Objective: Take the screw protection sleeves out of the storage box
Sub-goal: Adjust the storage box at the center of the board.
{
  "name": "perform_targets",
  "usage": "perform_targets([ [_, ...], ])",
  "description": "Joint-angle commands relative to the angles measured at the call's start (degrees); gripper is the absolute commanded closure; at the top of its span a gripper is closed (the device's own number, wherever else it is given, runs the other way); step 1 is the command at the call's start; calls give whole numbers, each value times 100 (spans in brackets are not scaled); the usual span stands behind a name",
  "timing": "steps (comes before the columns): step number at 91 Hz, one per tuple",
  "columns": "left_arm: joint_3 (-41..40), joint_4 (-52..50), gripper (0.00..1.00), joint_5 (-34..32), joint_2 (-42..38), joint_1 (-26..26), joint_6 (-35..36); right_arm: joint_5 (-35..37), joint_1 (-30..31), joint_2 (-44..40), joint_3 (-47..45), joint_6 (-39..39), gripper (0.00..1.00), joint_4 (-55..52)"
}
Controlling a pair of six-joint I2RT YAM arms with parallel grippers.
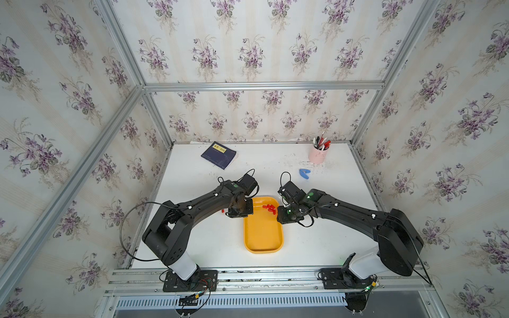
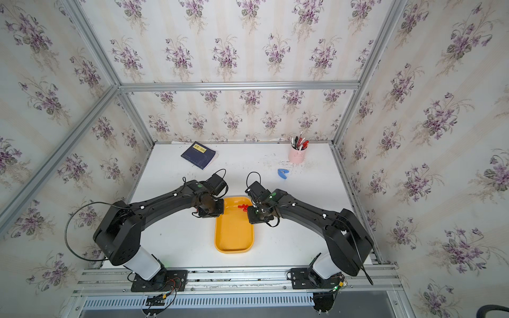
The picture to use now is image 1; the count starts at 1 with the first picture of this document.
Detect yellow plastic storage tray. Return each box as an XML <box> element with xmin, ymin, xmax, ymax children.
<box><xmin>244</xmin><ymin>197</ymin><xmax>284</xmax><ymax>254</ymax></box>

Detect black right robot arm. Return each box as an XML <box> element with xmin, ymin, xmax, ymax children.
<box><xmin>277</xmin><ymin>181</ymin><xmax>424</xmax><ymax>291</ymax></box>

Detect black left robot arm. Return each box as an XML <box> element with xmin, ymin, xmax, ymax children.
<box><xmin>119</xmin><ymin>169</ymin><xmax>259</xmax><ymax>282</ymax></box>

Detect red sleeve in tray cluster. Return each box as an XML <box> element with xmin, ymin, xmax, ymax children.
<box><xmin>262</xmin><ymin>205</ymin><xmax>277</xmax><ymax>215</ymax></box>

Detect blue plastic clip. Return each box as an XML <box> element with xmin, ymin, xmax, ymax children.
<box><xmin>299</xmin><ymin>168</ymin><xmax>311</xmax><ymax>180</ymax></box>

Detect dark blue notebook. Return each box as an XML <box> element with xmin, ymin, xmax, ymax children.
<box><xmin>201</xmin><ymin>142</ymin><xmax>237</xmax><ymax>170</ymax></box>

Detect pink pen cup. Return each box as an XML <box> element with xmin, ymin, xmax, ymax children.
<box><xmin>308</xmin><ymin>147</ymin><xmax>328</xmax><ymax>165</ymax></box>

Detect red pens in cup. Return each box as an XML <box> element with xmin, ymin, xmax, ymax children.
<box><xmin>312</xmin><ymin>132</ymin><xmax>331</xmax><ymax>151</ymax></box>

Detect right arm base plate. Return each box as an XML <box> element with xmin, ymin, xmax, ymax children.
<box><xmin>318</xmin><ymin>268</ymin><xmax>378</xmax><ymax>290</ymax></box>

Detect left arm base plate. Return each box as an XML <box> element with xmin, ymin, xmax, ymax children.
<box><xmin>163</xmin><ymin>269</ymin><xmax>219</xmax><ymax>292</ymax></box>

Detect aluminium front rail frame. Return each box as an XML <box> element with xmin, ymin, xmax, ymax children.
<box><xmin>95</xmin><ymin>266</ymin><xmax>448</xmax><ymax>317</ymax></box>

